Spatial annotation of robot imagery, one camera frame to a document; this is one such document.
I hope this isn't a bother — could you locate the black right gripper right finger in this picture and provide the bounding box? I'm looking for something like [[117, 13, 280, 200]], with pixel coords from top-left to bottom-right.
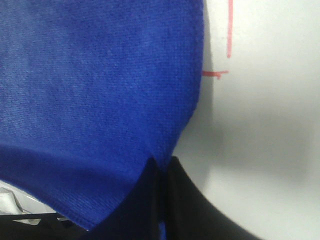
[[164, 156, 258, 240]]

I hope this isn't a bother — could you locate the blue towel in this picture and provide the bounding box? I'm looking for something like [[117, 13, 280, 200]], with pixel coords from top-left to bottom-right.
[[0, 0, 204, 240]]

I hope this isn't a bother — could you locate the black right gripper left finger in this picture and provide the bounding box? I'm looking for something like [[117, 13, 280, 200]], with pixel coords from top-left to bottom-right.
[[88, 158, 160, 240]]

